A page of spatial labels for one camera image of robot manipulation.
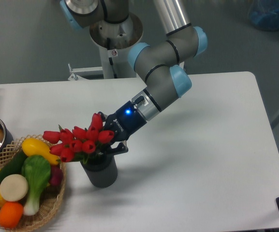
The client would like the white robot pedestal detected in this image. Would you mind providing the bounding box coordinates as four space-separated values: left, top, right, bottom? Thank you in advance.
64 4 143 79

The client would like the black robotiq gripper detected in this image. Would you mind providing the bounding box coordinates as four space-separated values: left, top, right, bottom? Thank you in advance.
98 101 147 155

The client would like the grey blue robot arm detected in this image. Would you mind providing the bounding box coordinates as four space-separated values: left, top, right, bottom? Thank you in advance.
60 0 207 155

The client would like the beige round bun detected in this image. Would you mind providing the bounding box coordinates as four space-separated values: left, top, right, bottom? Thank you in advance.
0 174 29 202

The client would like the green bok choy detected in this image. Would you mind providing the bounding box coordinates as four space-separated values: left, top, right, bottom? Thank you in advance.
21 155 51 216

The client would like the orange fruit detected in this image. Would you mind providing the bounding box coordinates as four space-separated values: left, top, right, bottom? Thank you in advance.
0 202 23 229

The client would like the red tulip bouquet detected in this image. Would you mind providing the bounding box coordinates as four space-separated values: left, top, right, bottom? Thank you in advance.
43 113 114 163

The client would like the woven wicker basket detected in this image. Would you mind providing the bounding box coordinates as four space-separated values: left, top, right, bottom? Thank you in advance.
0 135 66 232

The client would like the dark grey ribbed vase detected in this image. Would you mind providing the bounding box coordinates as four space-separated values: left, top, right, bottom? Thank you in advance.
80 155 118 188

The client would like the dark green cucumber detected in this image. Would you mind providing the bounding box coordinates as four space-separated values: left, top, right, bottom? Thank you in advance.
0 150 28 184

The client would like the blue plastic bag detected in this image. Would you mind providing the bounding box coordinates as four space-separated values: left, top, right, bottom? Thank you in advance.
248 0 279 31

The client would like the purple red radish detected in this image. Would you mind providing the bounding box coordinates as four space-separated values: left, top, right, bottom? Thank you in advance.
49 166 63 186

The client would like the yellow squash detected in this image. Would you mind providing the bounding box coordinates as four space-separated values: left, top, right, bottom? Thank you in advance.
21 138 59 165

